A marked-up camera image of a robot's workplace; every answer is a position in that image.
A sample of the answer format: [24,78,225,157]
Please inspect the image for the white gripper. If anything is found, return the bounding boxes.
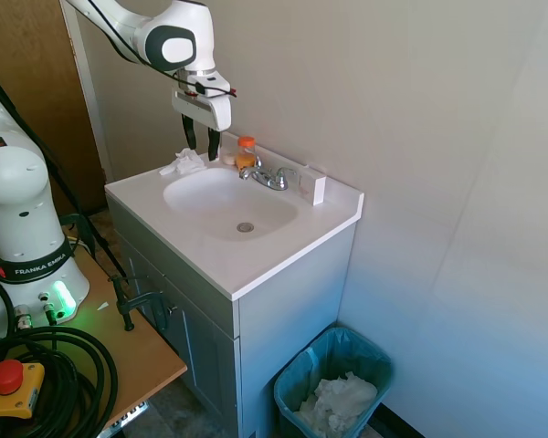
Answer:
[172,68,233,162]

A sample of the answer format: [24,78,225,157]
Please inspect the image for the white tissue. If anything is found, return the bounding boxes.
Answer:
[158,147,208,178]

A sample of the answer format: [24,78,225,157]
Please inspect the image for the trash bin with blue liner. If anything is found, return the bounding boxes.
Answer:
[273,326,396,438]

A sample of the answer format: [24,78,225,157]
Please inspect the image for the orange pill bottle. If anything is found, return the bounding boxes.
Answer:
[235,135,258,171]

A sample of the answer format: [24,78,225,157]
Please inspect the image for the chrome sink faucet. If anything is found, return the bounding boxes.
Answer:
[238,157,298,192]

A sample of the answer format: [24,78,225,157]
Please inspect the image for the white cardboard box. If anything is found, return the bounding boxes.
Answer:
[296,164,328,206]

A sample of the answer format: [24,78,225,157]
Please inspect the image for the white sink countertop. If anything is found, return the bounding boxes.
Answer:
[104,131,365,302]

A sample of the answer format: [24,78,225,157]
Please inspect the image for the black screw clamp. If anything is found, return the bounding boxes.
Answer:
[108,273,170,333]

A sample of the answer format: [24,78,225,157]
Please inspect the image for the grey vanity cabinet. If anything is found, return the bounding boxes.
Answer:
[107,195,357,438]

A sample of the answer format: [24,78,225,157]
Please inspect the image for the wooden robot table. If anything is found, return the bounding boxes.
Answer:
[0,218,188,438]

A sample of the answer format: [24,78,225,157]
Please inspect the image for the pile of discarded white tissues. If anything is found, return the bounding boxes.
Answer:
[294,371,379,437]

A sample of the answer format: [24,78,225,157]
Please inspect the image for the yellow emergency stop button box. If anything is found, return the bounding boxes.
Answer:
[0,359,46,420]

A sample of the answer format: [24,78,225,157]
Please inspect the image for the black baseboard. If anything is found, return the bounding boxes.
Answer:
[369,403,426,438]

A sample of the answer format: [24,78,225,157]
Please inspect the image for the red and black wrist camera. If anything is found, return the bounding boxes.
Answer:
[186,78,238,99]

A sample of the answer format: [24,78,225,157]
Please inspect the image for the white door frame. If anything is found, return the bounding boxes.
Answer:
[58,0,115,183]

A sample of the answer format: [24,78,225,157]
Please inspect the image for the coiled thick black cable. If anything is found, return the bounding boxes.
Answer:
[0,327,120,438]

